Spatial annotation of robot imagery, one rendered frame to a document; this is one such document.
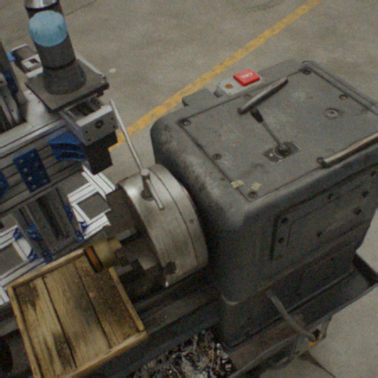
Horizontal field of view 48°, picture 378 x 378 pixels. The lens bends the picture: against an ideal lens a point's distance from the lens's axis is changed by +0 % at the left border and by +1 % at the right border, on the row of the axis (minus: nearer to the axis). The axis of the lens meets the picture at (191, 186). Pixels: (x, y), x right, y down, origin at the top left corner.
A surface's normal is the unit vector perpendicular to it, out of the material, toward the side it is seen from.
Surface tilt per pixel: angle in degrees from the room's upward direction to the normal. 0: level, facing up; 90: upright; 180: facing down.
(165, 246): 57
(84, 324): 0
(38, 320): 0
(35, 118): 0
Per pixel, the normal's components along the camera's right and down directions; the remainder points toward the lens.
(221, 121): -0.06, -0.67
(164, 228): 0.28, -0.10
